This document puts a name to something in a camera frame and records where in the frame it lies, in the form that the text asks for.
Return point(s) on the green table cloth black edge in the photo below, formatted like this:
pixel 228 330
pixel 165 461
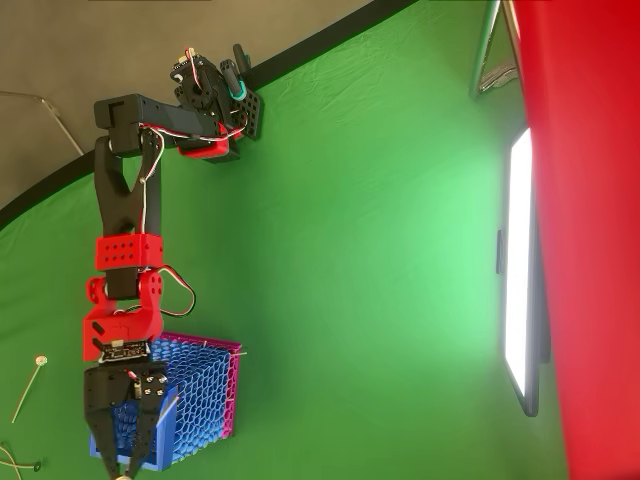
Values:
pixel 390 225

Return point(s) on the small camera circuit board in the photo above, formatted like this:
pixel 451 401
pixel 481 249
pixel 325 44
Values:
pixel 125 351

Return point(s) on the large red blurred object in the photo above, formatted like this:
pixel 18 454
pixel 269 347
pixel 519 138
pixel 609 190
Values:
pixel 590 200

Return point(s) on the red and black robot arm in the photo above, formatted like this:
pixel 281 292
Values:
pixel 127 200

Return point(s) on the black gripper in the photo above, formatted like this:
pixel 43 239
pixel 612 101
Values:
pixel 106 390

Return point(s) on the blue mesh basket pink base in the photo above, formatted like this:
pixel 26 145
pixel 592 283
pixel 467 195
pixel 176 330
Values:
pixel 200 390

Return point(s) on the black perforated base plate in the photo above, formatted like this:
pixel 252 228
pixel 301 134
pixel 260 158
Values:
pixel 251 112

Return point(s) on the black LED light panel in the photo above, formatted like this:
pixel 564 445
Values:
pixel 517 260

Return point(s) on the thin grey metal rod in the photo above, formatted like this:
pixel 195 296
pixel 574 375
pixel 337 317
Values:
pixel 65 130

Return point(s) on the chrome tube frame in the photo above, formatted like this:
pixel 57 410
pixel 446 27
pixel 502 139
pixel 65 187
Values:
pixel 484 50

